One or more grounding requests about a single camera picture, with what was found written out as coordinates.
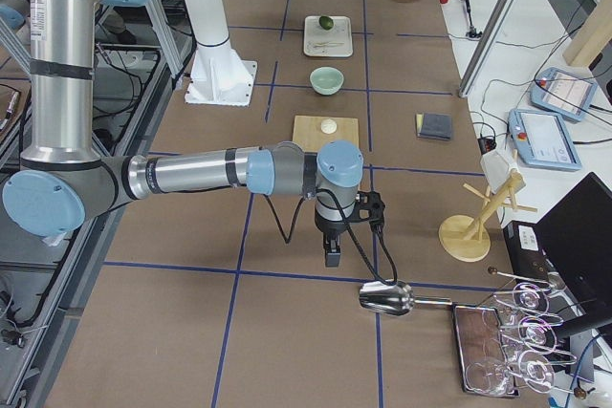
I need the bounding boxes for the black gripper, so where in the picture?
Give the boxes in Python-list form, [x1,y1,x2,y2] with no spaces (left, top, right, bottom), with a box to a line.
[315,214,347,268]

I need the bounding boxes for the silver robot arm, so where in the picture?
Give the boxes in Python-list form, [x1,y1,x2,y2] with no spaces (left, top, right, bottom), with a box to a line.
[2,0,366,267]

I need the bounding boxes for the white steamed bun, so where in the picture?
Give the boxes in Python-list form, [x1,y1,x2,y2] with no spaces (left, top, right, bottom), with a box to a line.
[319,118,338,135]

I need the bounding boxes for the light green bowl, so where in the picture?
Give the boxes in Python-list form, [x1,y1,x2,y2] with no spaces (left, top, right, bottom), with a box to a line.
[309,66,344,96]

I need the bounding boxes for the steel scoop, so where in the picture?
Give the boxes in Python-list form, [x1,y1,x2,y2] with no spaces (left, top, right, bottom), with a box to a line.
[359,280,452,316]

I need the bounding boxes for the wooden cutting board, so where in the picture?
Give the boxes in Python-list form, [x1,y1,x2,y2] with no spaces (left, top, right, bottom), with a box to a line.
[292,115,360,152]

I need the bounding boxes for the wooden mug tree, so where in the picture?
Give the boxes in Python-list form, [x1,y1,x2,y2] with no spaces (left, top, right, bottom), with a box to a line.
[438,168,537,263]

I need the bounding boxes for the dark tray with glasses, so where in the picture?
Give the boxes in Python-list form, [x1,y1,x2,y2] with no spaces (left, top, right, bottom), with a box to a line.
[451,304,520,399]

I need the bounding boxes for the white rectangular tray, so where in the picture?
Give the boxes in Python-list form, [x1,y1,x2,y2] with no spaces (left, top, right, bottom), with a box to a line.
[303,15,353,58]

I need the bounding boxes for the green lime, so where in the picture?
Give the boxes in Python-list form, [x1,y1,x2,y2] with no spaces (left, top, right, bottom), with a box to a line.
[318,16,334,31]

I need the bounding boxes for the blue teach pendant near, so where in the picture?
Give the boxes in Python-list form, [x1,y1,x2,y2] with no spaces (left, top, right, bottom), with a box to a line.
[508,109,582,171]

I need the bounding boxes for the blue teach pendant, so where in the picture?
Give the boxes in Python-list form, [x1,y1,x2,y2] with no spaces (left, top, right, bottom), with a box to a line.
[531,67,598,122]
[508,109,582,171]

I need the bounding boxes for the black monitor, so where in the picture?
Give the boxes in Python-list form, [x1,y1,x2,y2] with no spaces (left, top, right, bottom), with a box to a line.
[535,172,611,340]

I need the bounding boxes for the blue teach pendant far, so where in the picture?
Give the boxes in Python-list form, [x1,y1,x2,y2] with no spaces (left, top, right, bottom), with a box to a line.
[531,67,598,122]

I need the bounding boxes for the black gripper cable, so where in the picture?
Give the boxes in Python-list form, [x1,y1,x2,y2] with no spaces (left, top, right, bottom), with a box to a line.
[261,187,399,285]

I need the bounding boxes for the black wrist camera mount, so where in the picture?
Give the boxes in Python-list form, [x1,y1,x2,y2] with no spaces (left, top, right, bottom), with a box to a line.
[354,191,385,234]

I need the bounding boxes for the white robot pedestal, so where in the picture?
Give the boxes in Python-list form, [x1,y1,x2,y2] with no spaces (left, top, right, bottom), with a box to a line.
[184,0,257,107]

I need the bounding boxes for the aluminium frame post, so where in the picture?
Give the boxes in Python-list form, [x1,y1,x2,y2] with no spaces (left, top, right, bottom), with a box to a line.
[458,0,515,98]

